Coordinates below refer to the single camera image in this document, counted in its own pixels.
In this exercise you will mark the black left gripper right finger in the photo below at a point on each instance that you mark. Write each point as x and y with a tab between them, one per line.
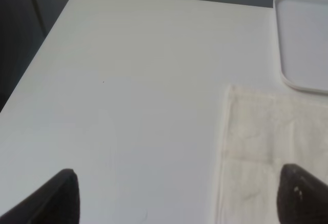
301	197

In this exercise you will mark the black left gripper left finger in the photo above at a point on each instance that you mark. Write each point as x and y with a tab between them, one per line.
56	201

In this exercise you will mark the cream white towel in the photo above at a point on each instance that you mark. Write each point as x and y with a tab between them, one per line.
262	132

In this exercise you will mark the white rectangular tray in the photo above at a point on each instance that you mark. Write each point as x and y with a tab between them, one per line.
301	29

